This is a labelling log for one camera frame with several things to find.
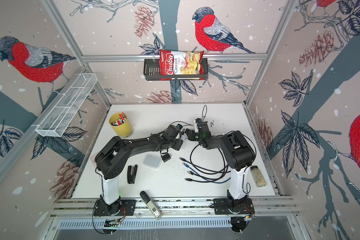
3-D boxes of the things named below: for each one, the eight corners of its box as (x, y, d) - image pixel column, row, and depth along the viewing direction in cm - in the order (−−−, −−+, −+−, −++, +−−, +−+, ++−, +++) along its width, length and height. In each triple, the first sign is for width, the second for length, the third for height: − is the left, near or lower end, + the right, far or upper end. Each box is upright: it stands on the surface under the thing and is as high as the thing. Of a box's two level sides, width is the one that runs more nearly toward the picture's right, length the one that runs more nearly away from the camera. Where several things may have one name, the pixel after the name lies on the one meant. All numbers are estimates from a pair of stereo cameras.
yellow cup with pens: (116, 139, 104) (106, 125, 91) (120, 127, 112) (112, 112, 99) (131, 139, 104) (123, 125, 91) (135, 127, 111) (128, 112, 98)
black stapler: (125, 183, 83) (124, 182, 81) (130, 166, 90) (128, 164, 88) (134, 183, 83) (132, 182, 81) (137, 166, 90) (136, 164, 88)
